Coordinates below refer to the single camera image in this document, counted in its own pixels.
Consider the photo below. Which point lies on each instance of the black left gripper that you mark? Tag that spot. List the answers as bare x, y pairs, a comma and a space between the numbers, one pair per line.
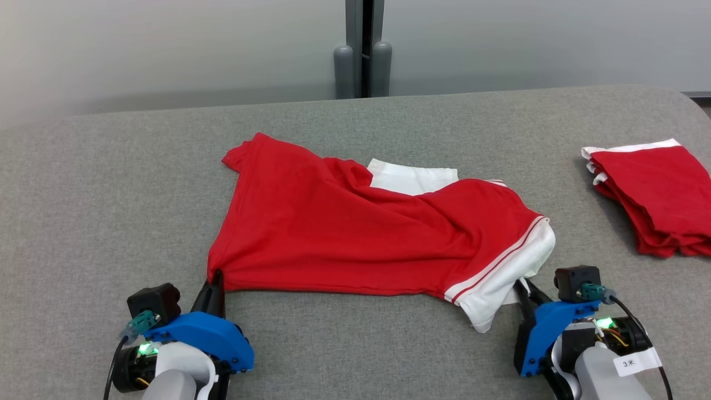
129, 369

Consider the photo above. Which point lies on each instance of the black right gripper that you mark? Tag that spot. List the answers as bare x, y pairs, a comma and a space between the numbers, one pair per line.
572, 344

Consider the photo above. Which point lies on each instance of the red shirt with white sleeves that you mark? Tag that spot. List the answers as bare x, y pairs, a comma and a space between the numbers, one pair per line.
333, 233

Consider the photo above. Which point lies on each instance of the red shorts with white trim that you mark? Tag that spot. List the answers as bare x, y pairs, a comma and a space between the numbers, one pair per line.
655, 189

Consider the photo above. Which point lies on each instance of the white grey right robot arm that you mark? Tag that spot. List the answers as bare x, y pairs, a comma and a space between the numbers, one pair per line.
605, 380

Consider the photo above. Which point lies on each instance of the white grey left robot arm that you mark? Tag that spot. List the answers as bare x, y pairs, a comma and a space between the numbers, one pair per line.
178, 378

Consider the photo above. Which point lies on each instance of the blue right camera bracket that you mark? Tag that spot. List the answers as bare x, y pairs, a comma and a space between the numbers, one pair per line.
547, 333

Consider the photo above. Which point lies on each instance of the blue camera bracket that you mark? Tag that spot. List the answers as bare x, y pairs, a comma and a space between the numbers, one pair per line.
205, 336
547, 333

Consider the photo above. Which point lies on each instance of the blue left camera bracket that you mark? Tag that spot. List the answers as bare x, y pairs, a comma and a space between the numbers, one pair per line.
205, 336

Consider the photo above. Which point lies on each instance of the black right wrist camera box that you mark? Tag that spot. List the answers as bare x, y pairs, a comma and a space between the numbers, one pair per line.
575, 283

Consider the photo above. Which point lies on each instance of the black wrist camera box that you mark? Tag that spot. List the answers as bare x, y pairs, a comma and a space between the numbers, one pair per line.
153, 303
575, 283

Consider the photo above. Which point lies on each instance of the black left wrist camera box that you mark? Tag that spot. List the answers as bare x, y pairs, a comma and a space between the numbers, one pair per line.
153, 303

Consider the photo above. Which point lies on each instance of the grey cylinder post foot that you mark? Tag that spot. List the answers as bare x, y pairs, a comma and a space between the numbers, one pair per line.
343, 72
381, 69

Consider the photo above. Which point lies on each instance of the dark grey floor rail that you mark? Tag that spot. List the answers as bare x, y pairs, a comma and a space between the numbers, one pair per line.
700, 95

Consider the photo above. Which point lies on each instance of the grey metal partition post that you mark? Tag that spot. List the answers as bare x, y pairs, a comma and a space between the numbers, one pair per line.
353, 22

